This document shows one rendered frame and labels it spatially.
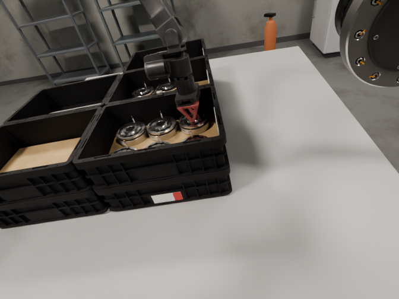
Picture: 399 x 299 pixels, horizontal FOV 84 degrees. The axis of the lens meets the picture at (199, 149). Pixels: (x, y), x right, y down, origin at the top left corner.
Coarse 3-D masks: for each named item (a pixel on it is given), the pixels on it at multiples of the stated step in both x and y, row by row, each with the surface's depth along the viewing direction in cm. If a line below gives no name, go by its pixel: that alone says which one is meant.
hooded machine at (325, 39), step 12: (324, 0) 265; (336, 0) 244; (312, 12) 299; (324, 12) 268; (312, 24) 310; (324, 24) 270; (312, 36) 313; (324, 36) 273; (336, 36) 267; (324, 48) 278; (336, 48) 276
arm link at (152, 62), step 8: (168, 32) 55; (176, 32) 56; (168, 40) 56; (176, 40) 56; (168, 48) 57; (176, 48) 57; (184, 48) 62; (144, 56) 61; (152, 56) 61; (160, 56) 61; (144, 64) 62; (152, 64) 62; (160, 64) 61; (152, 72) 62; (160, 72) 62
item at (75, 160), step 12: (156, 96) 76; (168, 96) 76; (216, 96) 69; (216, 108) 64; (96, 120) 71; (84, 144) 62; (168, 144) 55; (180, 144) 54; (192, 144) 53; (204, 144) 54; (216, 144) 54; (108, 156) 55; (120, 156) 55; (132, 156) 55; (144, 156) 55; (156, 156) 55; (84, 168) 57
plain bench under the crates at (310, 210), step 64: (256, 64) 138; (256, 128) 90; (320, 128) 84; (256, 192) 67; (320, 192) 63; (384, 192) 60; (0, 256) 66; (64, 256) 62; (128, 256) 59; (192, 256) 56; (256, 256) 53; (320, 256) 51; (384, 256) 49
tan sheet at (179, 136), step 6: (210, 114) 80; (210, 120) 77; (210, 126) 75; (216, 126) 74; (180, 132) 75; (204, 132) 73; (210, 132) 72; (216, 132) 72; (174, 138) 73; (180, 138) 72; (114, 144) 77; (120, 144) 76; (138, 144) 74; (144, 144) 74; (114, 150) 74
